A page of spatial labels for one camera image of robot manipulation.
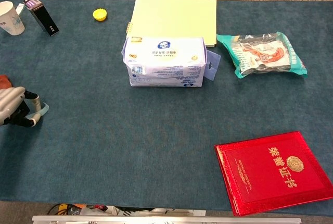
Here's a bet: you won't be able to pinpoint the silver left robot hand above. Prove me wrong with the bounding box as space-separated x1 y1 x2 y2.
0 86 42 127

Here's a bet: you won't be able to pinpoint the blue tissue pack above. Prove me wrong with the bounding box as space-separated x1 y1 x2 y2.
121 35 222 88

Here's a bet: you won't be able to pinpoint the brown cloth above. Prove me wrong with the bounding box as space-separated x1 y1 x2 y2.
0 74 11 90

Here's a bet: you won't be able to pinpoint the black purple carton box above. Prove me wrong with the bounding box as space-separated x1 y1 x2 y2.
22 0 60 38

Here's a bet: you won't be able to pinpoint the yellow bottle cap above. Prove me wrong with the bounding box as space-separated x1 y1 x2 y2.
92 8 108 22

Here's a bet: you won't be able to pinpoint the white plastic bag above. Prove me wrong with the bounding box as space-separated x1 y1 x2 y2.
80 205 120 216

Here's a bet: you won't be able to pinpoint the cream spiral notebook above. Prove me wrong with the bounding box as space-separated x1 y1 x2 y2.
126 0 217 48

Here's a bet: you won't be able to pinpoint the teal sausage snack bag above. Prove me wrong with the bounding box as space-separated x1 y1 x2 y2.
216 31 308 79

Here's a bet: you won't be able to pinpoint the red certificate book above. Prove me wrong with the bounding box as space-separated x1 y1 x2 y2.
214 131 333 217

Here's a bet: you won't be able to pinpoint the black floor cables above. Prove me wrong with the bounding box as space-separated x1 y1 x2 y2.
46 203 81 216

